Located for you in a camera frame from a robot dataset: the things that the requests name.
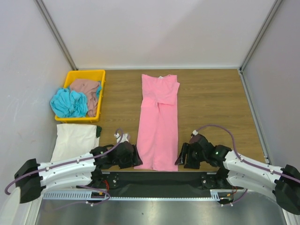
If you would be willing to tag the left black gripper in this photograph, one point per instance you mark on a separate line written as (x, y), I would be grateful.
(133, 160)

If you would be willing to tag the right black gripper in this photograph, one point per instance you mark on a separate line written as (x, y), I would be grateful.
(189, 155)

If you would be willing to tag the pink t shirt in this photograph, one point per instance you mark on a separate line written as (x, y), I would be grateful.
(157, 139)

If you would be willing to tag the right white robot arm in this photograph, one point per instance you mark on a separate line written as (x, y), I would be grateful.
(279, 184)

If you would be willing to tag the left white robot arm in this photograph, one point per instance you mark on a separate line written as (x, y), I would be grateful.
(34, 178)

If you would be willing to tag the dark green folded shirt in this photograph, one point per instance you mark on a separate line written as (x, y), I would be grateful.
(98, 131)

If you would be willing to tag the folded white t shirt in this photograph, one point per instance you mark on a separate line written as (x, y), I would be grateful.
(74, 140)

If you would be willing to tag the mauve t shirt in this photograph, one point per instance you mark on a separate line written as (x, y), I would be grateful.
(91, 89)

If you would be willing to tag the turquoise t shirt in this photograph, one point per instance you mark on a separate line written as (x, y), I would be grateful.
(67, 103)

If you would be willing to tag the yellow plastic bin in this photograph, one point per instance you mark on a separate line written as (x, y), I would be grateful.
(91, 75)

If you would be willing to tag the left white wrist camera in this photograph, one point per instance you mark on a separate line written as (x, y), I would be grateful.
(122, 138)

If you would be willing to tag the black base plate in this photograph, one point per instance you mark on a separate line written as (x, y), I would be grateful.
(161, 182)

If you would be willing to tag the grey slotted cable duct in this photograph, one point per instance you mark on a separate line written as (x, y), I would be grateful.
(93, 195)

